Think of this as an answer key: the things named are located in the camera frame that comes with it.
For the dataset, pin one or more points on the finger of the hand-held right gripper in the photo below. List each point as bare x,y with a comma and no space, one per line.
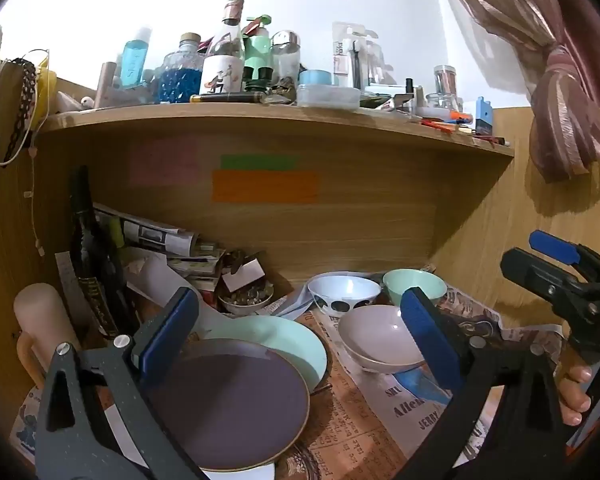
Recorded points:
530,270
555,247

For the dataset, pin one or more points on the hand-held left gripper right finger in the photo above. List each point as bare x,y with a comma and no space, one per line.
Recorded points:
426,340

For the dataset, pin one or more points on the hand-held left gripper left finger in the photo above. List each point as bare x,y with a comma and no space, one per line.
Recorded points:
172,331

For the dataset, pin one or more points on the lavender bowl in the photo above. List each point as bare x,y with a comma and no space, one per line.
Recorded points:
375,335

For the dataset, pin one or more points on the mint green bowl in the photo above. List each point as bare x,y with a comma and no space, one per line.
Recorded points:
415,280

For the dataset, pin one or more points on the purple plate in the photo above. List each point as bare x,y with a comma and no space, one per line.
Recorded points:
230,400

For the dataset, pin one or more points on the white bowl with black dots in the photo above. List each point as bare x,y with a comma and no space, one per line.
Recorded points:
342,287

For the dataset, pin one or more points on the mint green plate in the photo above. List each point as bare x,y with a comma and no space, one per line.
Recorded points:
280,340

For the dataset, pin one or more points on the person's right hand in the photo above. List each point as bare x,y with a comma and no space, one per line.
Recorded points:
572,400

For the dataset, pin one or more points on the grey white paper sheet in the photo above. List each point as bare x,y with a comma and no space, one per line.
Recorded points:
170,285

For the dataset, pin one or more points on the stack of booklets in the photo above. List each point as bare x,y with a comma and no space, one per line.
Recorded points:
200,270

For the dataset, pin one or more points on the small bowl of coins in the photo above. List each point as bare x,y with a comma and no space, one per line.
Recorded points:
245,305

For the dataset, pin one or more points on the white card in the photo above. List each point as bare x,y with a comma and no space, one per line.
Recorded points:
245,275

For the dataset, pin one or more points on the printed newspaper sheet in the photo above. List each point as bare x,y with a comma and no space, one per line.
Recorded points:
360,425

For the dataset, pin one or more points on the beige mug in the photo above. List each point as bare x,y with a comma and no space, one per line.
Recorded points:
40,310

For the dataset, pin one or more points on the blue box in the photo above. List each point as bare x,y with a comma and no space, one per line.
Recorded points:
484,117

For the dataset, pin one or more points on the pink striped curtain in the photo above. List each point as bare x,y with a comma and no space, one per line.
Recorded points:
560,85

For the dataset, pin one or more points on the orange pen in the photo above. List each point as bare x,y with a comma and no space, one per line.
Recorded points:
437,125

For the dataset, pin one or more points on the orange sticky note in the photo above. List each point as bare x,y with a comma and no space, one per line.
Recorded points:
265,187

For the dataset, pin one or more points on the pink sticky note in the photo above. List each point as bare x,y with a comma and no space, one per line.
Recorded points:
162,160

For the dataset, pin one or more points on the blue cartoon print paper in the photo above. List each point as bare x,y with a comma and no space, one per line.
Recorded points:
27,435

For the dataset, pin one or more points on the green sticky note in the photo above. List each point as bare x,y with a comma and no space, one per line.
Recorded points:
260,162

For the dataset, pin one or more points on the glass jar with shiny foil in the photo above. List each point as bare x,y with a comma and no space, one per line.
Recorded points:
445,80

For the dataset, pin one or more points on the wooden shelf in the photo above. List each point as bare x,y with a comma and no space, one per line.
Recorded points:
280,125

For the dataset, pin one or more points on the black and gold pen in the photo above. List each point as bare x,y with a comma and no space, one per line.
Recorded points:
225,97

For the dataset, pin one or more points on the white figurine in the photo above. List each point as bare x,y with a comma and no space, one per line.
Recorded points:
72,102

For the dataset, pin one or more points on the glass bottle with blue beads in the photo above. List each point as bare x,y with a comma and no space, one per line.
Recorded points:
180,80

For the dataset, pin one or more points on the pink tube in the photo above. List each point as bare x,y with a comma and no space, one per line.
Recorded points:
105,85

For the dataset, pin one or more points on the clear plastic container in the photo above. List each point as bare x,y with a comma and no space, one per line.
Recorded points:
327,97

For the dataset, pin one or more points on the tall glass bottle illustrated label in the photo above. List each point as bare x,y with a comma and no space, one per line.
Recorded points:
222,72

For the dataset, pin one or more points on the small black binoculars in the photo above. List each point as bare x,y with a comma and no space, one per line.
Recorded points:
257,78

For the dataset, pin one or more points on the yellow hanging item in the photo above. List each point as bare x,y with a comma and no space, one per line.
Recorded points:
46,90

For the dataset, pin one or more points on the blue liquid bottle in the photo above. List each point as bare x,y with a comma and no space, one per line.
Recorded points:
135,60

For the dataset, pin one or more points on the clear blister package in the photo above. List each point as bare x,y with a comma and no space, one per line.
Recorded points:
350,60

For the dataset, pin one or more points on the glass jar with metal lid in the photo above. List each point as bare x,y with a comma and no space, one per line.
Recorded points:
285,60

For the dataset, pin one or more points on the mint green pump bottle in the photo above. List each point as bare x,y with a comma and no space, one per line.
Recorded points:
257,50

